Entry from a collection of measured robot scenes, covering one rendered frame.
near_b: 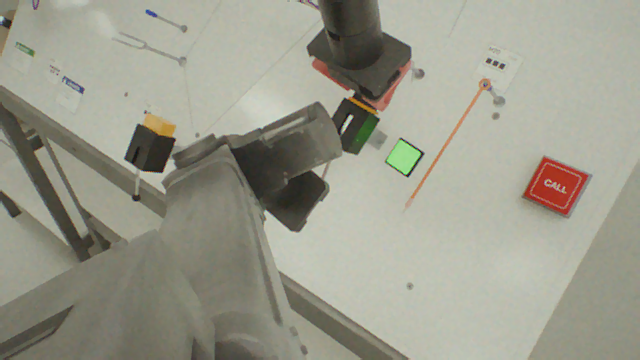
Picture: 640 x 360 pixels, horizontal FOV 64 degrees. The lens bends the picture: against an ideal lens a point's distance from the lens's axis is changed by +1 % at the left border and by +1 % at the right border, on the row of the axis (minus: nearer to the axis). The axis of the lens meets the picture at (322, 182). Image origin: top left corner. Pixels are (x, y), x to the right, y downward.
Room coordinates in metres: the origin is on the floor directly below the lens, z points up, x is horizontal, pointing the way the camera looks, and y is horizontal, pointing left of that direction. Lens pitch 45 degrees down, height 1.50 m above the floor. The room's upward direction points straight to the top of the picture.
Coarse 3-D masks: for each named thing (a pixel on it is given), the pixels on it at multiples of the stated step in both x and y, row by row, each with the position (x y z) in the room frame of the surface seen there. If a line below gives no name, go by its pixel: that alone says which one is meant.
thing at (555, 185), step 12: (540, 168) 0.42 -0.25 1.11; (552, 168) 0.41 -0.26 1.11; (564, 168) 0.41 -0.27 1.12; (540, 180) 0.41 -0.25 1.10; (552, 180) 0.40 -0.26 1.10; (564, 180) 0.40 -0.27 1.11; (576, 180) 0.39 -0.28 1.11; (528, 192) 0.40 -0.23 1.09; (540, 192) 0.40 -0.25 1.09; (552, 192) 0.39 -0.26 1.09; (564, 192) 0.39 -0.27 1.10; (576, 192) 0.38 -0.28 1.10; (552, 204) 0.38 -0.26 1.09; (564, 204) 0.38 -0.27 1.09
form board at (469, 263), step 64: (64, 0) 0.98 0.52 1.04; (128, 0) 0.90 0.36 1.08; (192, 0) 0.84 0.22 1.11; (256, 0) 0.78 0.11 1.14; (384, 0) 0.68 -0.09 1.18; (448, 0) 0.64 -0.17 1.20; (512, 0) 0.60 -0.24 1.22; (576, 0) 0.57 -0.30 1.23; (0, 64) 0.97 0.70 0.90; (128, 64) 0.81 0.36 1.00; (192, 64) 0.75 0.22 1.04; (256, 64) 0.70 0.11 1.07; (448, 64) 0.58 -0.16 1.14; (576, 64) 0.52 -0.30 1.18; (128, 128) 0.72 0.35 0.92; (192, 128) 0.67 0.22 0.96; (384, 128) 0.54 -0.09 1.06; (448, 128) 0.51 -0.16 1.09; (512, 128) 0.49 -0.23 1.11; (576, 128) 0.46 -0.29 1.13; (384, 192) 0.48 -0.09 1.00; (448, 192) 0.45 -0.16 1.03; (512, 192) 0.43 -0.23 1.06; (320, 256) 0.44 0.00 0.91; (384, 256) 0.41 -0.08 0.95; (448, 256) 0.39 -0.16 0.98; (512, 256) 0.37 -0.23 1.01; (576, 256) 0.35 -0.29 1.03; (384, 320) 0.35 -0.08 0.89; (448, 320) 0.33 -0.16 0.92; (512, 320) 0.31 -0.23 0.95
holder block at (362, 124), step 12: (348, 108) 0.51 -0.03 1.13; (360, 108) 0.50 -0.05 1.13; (336, 120) 0.50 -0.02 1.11; (360, 120) 0.49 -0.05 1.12; (372, 120) 0.50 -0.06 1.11; (348, 132) 0.48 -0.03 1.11; (360, 132) 0.48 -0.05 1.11; (372, 132) 0.50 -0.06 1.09; (348, 144) 0.47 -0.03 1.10; (360, 144) 0.49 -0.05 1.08
